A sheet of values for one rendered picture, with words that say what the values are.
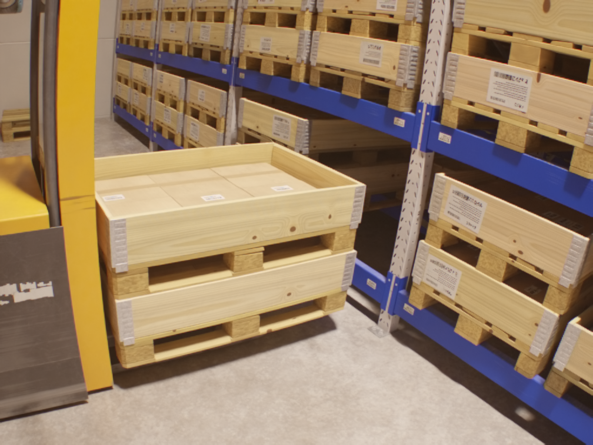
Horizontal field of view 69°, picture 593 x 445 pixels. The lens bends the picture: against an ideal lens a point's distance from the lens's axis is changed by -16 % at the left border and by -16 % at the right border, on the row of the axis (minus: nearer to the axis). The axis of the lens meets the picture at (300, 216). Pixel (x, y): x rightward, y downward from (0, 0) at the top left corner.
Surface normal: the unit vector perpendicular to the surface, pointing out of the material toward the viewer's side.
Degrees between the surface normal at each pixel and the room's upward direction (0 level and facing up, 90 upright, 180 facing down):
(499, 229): 90
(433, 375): 0
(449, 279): 90
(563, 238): 90
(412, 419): 0
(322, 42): 90
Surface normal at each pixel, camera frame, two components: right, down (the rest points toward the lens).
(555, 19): -0.82, 0.12
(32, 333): 0.57, 0.36
